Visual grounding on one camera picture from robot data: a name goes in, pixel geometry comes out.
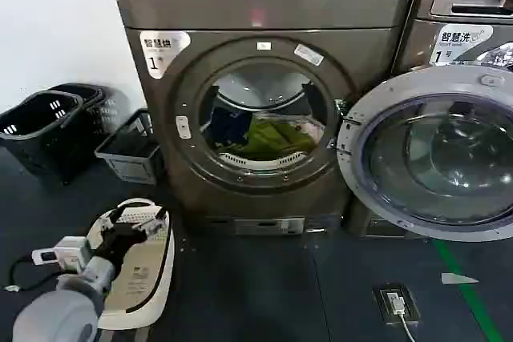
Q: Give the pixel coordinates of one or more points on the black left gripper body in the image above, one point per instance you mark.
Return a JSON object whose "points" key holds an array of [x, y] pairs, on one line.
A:
{"points": [[117, 242]]}

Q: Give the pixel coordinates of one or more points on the round glass dryer door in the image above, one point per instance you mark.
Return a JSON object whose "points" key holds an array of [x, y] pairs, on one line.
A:
{"points": [[433, 158]]}

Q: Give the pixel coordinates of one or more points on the grey dryer machine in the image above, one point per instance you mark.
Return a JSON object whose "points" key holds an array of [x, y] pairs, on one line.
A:
{"points": [[260, 57]]}

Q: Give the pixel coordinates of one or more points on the white plug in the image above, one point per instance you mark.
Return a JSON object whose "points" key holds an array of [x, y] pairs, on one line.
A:
{"points": [[394, 302]]}

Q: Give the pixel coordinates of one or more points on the white laundry basket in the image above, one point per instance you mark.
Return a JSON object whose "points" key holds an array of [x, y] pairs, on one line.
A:
{"points": [[140, 274]]}

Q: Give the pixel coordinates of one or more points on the grey washing machine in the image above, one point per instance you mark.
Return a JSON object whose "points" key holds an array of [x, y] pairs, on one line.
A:
{"points": [[461, 17]]}

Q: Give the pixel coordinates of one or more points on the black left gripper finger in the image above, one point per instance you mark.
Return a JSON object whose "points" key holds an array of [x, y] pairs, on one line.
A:
{"points": [[150, 225], [108, 222]]}

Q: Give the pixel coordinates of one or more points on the large black plastic basket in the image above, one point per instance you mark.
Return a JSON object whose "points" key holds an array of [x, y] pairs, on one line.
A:
{"points": [[36, 138]]}

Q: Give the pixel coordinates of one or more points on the green garment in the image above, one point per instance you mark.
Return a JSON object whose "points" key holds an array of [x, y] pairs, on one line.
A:
{"points": [[276, 133]]}

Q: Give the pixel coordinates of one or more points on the floor power socket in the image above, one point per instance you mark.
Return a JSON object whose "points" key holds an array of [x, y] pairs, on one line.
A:
{"points": [[380, 302]]}

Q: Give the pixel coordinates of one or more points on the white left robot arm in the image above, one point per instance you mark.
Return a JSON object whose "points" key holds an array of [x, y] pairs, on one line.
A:
{"points": [[60, 310]]}

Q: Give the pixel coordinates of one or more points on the green floor tape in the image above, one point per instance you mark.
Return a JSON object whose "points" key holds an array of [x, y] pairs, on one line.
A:
{"points": [[465, 290]]}

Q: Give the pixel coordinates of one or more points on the pale pink garment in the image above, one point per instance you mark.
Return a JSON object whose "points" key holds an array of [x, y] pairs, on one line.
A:
{"points": [[312, 129]]}

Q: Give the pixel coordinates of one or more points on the white arrow floor sticker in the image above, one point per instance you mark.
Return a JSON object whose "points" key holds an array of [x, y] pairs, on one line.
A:
{"points": [[457, 278]]}

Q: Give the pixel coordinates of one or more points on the dark blue garment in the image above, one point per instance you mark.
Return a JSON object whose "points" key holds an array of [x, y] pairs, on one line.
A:
{"points": [[226, 123]]}

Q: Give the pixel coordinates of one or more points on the grey slatted crate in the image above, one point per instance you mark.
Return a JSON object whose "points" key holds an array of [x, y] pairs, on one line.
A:
{"points": [[128, 154]]}

